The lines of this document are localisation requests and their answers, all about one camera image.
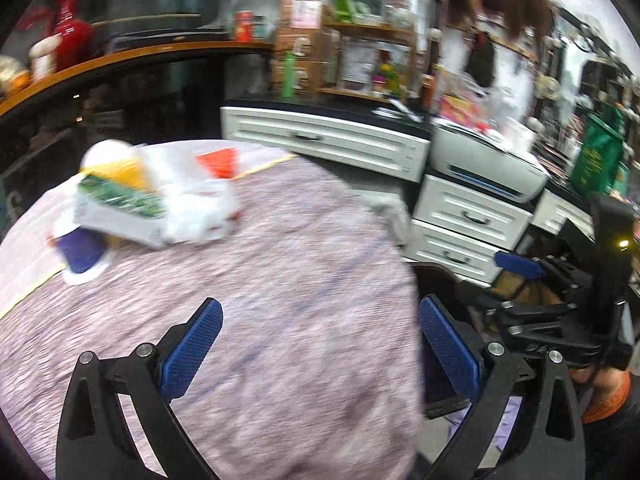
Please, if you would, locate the black trash bin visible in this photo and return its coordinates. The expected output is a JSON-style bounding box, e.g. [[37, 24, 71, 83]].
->
[[411, 263, 483, 419]]

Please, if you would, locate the white right desk drawer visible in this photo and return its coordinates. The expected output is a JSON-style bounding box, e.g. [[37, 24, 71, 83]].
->
[[532, 190, 593, 237]]

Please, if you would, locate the white drawer cabinet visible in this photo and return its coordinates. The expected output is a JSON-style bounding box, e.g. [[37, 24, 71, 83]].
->
[[404, 174, 533, 285]]

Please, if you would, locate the white printer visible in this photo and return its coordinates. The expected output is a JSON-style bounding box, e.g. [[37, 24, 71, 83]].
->
[[428, 118, 549, 204]]

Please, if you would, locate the green tote bag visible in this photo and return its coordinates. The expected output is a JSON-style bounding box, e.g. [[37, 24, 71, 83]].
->
[[570, 104, 625, 200]]

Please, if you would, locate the pink grey tablecloth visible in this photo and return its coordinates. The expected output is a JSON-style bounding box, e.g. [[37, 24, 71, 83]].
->
[[1, 157, 422, 479]]

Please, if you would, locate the white green cardboard box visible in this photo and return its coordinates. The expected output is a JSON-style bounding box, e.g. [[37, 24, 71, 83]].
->
[[74, 174, 167, 249]]

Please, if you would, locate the white plastic bag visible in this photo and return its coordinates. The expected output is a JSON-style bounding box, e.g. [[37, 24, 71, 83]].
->
[[76, 140, 240, 247]]

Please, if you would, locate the orange wrapper piece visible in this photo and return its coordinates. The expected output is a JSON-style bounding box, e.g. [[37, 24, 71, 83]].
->
[[195, 148, 239, 179]]

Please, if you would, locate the white long desk drawer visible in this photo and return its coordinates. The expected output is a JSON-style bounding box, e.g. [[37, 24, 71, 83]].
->
[[221, 106, 431, 183]]

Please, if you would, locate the wooden desktop shelf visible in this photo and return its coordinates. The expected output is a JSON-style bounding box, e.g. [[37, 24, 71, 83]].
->
[[314, 15, 416, 103]]

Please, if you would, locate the green spray bottle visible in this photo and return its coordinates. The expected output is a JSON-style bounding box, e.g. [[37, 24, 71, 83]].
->
[[281, 51, 295, 99]]

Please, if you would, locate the red vase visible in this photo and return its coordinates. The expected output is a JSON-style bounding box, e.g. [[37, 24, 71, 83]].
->
[[53, 0, 93, 72]]

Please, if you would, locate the red tin can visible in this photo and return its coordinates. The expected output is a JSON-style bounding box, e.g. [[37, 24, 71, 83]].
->
[[234, 11, 254, 44]]

